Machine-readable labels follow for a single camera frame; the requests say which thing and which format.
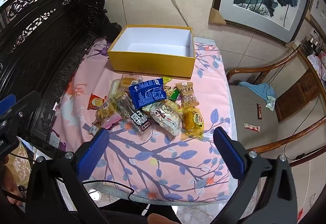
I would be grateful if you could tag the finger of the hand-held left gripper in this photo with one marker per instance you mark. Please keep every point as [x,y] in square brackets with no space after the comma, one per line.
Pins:
[6,105]
[28,104]

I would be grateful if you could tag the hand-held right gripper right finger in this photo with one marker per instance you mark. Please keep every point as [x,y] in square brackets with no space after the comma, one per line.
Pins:
[228,152]

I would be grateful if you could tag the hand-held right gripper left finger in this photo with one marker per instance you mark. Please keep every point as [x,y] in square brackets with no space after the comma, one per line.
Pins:
[94,147]

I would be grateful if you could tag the blue snack bag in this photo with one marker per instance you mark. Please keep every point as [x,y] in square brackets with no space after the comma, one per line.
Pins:
[147,94]

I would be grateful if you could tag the yellow cardboard box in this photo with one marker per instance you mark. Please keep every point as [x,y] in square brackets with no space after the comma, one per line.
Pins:
[152,66]

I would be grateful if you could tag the person's left hand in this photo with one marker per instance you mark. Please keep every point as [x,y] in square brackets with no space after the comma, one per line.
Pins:
[12,185]

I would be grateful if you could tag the pink crisps packet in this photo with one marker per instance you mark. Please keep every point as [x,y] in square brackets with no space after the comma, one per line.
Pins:
[105,114]

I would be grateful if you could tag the white red candy packet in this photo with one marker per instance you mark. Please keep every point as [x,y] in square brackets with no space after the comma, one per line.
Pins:
[252,126]

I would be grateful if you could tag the red mooncake packet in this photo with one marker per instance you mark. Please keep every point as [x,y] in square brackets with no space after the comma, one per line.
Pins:
[96,102]

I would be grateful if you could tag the yellow cake packet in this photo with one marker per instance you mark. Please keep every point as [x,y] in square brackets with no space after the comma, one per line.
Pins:
[193,121]

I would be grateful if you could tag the brown candy bar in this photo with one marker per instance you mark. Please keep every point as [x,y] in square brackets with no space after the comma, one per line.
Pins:
[259,111]

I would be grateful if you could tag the black label jerky packet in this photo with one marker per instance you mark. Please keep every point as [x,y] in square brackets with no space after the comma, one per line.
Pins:
[138,119]

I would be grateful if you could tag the rice bar in clear packet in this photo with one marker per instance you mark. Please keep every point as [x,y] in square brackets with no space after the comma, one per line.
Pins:
[116,91]

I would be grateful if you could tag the carved dark wooden furniture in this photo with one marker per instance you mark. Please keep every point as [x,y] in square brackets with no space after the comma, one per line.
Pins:
[38,43]

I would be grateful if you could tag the green white snack packet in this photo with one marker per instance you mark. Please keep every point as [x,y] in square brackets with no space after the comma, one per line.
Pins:
[270,104]

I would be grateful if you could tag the pink floral tablecloth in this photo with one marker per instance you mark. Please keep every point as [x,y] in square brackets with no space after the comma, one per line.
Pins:
[163,163]

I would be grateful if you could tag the blue cloth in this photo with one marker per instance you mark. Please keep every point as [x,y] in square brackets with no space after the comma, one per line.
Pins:
[262,90]

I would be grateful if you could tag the clear packet with beige label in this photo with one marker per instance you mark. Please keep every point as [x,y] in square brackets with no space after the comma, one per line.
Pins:
[187,94]

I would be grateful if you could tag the person's dark clothing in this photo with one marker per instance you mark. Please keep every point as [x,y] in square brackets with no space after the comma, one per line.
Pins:
[132,211]

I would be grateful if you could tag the wooden armchair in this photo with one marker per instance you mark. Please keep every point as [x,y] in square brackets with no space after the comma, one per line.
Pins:
[298,96]

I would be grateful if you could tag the cardboard corner protector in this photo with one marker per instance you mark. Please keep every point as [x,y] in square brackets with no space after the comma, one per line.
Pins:
[215,16]

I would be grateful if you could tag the white framed picture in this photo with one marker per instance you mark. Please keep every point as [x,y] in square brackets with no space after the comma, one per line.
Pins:
[318,5]

